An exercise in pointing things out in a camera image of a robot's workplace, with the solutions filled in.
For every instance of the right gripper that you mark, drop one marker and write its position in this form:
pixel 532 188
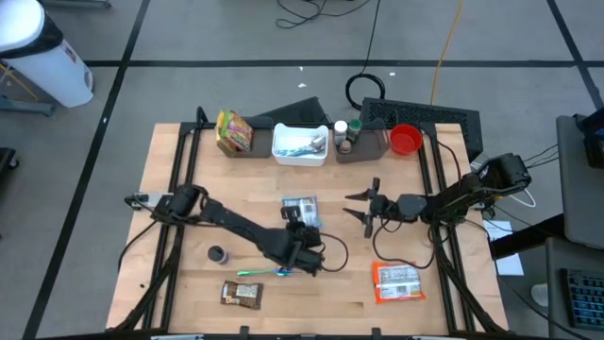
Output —
pixel 384 208

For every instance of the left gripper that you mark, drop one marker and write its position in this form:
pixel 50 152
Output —
pixel 304 236

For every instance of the blue-edged ramen packet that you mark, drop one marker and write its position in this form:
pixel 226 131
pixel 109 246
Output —
pixel 309 208

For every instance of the small cork-topped spice jar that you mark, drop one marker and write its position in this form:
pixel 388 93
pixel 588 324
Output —
pixel 346 147

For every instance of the rainbow iridescent metal spoon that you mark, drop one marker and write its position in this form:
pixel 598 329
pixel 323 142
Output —
pixel 255 272

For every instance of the green-label glass spice jar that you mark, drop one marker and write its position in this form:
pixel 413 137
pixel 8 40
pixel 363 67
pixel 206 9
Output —
pixel 355 125

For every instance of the white-capped white-label spice jar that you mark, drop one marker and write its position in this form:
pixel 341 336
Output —
pixel 340 127

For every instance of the orange ramen packet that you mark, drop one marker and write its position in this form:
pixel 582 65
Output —
pixel 398 282

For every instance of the dark-capped purple spice jar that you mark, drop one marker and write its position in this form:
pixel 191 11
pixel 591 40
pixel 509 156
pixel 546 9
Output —
pixel 218 255

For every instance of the green and pink ramen packet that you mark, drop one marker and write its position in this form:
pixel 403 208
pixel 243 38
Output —
pixel 240 132

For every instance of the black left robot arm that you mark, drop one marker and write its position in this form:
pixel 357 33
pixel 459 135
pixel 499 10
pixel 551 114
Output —
pixel 236 222

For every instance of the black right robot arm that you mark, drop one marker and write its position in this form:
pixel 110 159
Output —
pixel 472 193

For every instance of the brown food packet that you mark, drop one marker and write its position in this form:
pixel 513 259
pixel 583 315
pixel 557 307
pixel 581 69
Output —
pixel 241 294

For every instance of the translucent grey plastic bin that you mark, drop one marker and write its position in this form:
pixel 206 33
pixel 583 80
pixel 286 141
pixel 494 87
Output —
pixel 373 146
pixel 262 141

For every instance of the red plastic bowl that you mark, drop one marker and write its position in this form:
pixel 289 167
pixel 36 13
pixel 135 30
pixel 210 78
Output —
pixel 406 139

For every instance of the white plastic bin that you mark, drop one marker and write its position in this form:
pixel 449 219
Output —
pixel 288 134

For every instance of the black flat panel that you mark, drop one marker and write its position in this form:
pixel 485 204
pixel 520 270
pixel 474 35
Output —
pixel 297 113

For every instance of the black perforated computer case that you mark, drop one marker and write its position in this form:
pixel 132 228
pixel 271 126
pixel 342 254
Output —
pixel 424 113

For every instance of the white paper sheet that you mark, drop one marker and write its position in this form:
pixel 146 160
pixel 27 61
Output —
pixel 509 264

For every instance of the grey computer mouse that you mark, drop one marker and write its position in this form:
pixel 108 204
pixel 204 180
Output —
pixel 540 295

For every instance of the dark grey desk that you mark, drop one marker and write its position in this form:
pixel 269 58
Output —
pixel 566 257

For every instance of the backlit computer keyboard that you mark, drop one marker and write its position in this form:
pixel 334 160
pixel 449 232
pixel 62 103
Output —
pixel 585 300

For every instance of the black device box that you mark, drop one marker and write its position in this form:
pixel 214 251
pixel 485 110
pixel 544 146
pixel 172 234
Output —
pixel 595 141

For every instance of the white trash can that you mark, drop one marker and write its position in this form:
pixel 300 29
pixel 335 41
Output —
pixel 52 71

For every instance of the grey metal stand foot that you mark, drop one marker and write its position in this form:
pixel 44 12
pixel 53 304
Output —
pixel 28 107

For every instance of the black chair base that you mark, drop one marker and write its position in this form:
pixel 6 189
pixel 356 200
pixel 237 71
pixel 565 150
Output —
pixel 7 158

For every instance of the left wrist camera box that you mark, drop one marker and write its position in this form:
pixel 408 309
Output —
pixel 309 262

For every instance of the black aluminium table frame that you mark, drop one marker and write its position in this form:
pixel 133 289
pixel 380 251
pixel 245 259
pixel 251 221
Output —
pixel 330 337

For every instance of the silver aluminium bracket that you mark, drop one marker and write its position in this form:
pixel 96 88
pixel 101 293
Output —
pixel 151 195

